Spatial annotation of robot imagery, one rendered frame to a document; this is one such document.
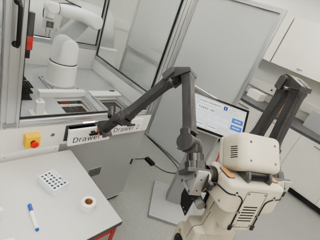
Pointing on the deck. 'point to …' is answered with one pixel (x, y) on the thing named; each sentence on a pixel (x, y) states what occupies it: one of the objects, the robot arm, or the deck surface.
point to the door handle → (18, 24)
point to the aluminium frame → (10, 10)
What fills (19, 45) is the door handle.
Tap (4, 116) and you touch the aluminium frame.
